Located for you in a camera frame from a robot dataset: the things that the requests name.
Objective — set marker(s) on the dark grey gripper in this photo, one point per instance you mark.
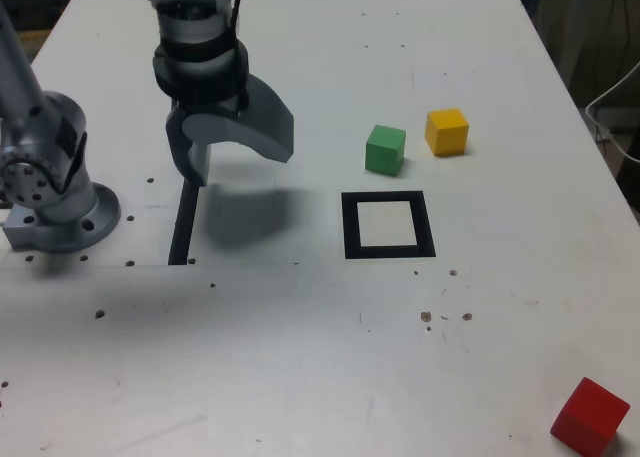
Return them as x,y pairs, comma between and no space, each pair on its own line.
215,109

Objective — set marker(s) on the green cube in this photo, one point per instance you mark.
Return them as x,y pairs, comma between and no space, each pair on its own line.
384,149

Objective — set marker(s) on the yellow cube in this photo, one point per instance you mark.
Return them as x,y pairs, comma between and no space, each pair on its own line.
446,132

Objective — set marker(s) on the red cube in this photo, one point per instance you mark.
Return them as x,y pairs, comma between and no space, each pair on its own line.
590,417

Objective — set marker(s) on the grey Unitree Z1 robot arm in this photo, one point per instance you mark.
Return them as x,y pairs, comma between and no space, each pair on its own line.
55,127

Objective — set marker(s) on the black tape square outline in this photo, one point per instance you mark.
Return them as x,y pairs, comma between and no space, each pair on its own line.
350,227

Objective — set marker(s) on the black tape strip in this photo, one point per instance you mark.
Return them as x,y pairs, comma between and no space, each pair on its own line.
181,227

